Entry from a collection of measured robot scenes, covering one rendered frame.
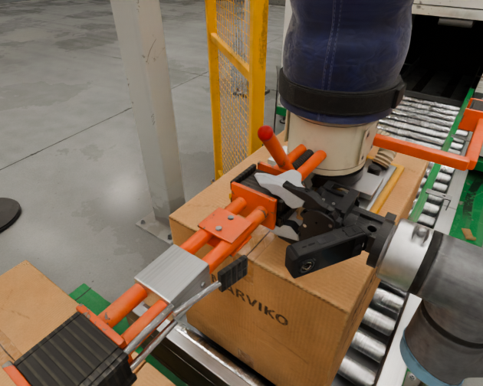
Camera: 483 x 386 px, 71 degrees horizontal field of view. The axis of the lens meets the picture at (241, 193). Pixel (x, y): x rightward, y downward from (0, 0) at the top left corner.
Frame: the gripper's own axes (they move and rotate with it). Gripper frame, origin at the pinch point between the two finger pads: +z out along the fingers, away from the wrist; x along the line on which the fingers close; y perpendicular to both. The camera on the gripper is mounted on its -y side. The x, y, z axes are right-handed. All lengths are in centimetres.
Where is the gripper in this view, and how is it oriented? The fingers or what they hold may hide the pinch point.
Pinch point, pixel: (257, 200)
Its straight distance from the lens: 54.8
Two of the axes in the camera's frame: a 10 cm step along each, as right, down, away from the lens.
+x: 0.0, -7.9, -6.2
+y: 5.8, -5.0, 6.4
